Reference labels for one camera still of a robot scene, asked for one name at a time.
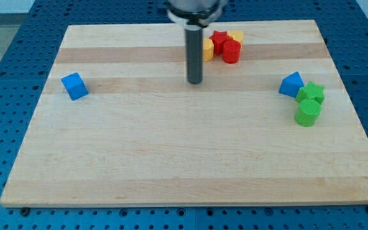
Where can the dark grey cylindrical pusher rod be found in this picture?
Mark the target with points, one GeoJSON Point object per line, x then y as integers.
{"type": "Point", "coordinates": [194, 56]}

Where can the red star block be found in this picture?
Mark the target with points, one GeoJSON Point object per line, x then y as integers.
{"type": "Point", "coordinates": [219, 38]}

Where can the green star block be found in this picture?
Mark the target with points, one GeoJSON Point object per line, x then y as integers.
{"type": "Point", "coordinates": [311, 91]}

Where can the yellow hexagon block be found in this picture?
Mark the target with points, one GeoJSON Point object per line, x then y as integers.
{"type": "Point", "coordinates": [208, 49]}

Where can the red cylinder block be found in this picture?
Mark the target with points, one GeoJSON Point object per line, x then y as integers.
{"type": "Point", "coordinates": [231, 51]}

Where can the yellow heart block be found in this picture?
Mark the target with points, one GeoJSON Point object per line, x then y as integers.
{"type": "Point", "coordinates": [236, 35]}

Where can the blue triangular prism block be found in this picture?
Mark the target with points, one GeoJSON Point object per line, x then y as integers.
{"type": "Point", "coordinates": [291, 85]}

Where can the blue cube block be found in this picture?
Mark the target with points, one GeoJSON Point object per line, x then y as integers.
{"type": "Point", "coordinates": [74, 86]}

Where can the green cylinder block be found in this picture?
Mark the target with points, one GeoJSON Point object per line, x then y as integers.
{"type": "Point", "coordinates": [307, 112]}

